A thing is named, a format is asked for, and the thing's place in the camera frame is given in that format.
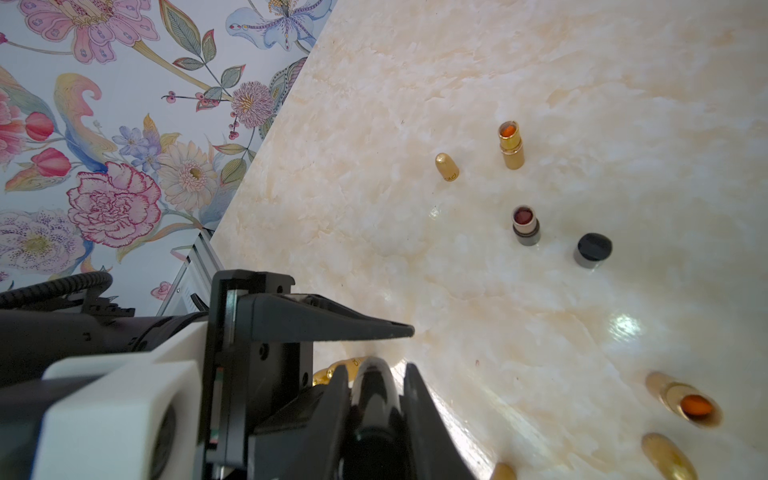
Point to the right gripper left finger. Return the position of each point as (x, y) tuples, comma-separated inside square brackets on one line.
[(303, 439)]

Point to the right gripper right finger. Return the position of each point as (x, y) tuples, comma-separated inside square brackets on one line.
[(432, 452)]

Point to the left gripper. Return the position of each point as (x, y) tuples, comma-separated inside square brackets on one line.
[(258, 356)]

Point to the gold lipstick cap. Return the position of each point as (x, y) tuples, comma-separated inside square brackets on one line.
[(447, 167), (667, 458), (503, 471)]

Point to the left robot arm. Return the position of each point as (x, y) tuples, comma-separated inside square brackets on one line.
[(51, 321)]

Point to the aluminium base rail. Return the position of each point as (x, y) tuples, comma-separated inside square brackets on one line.
[(191, 289)]

